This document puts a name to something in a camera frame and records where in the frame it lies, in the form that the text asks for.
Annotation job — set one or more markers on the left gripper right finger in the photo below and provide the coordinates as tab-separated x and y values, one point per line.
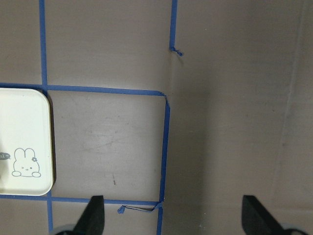
256	220

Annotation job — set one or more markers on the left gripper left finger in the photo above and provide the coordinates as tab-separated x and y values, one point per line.
92	220

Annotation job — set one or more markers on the cream plastic tray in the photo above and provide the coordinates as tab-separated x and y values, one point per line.
26	159

